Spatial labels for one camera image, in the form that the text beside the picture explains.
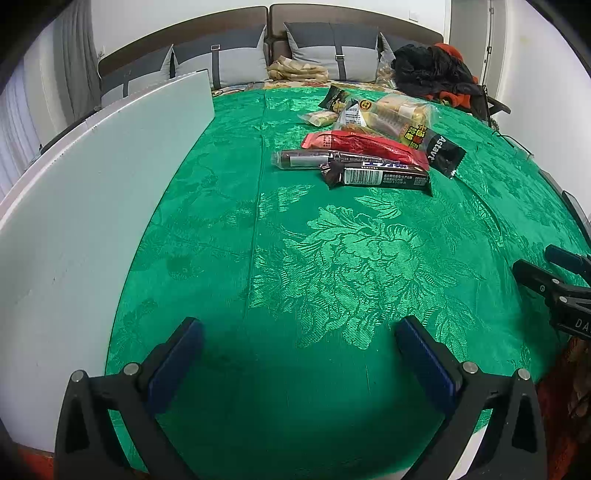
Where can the black chair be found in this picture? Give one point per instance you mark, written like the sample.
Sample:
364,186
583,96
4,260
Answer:
489,106

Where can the long dark brown snack packet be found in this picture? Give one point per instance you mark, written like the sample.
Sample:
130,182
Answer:
300,159

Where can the brown padded headboard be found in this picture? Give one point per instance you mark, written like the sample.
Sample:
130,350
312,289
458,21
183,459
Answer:
323,14

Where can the black jacket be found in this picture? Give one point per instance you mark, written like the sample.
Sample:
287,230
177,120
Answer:
429,69

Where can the clear packet of sliced bread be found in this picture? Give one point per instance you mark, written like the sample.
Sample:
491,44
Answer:
397,113

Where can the grey white snack packet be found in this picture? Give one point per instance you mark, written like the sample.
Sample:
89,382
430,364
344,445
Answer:
353,115

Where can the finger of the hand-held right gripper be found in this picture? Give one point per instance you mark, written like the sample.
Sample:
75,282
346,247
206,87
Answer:
565,257
531,277

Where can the clear biscuit packet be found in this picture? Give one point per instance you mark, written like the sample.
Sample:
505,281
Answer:
321,117

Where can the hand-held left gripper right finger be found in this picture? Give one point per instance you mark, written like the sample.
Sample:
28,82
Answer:
427,364

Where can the floral bed sheet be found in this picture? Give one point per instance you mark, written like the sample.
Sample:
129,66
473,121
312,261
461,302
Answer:
295,85

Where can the grey two-tone pillow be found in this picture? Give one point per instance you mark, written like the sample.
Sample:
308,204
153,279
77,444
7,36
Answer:
134,76
323,50
387,48
221,60

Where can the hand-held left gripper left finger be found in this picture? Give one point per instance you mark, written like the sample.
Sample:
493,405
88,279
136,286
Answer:
178,364

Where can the white foam board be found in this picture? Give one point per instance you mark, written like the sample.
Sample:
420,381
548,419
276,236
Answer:
92,207

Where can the grey curtain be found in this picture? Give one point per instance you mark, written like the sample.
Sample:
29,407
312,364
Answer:
74,55

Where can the folded beige blanket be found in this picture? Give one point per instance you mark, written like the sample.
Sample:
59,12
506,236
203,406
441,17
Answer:
295,69

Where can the dark green snack packet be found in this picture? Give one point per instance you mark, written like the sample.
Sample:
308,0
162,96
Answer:
334,98

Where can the clear plastic bag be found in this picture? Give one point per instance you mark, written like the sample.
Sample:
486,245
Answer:
385,74

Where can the brown barcode snack bar packet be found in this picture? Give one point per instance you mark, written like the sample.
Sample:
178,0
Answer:
369,176

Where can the black snack packet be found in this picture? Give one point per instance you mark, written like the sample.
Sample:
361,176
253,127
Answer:
443,154

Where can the green floral cloth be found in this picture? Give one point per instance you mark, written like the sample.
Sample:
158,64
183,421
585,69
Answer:
323,277

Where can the red snack packet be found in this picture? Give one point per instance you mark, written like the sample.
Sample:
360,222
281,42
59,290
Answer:
369,145

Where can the orange garment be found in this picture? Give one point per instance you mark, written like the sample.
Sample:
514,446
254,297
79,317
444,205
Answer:
450,48

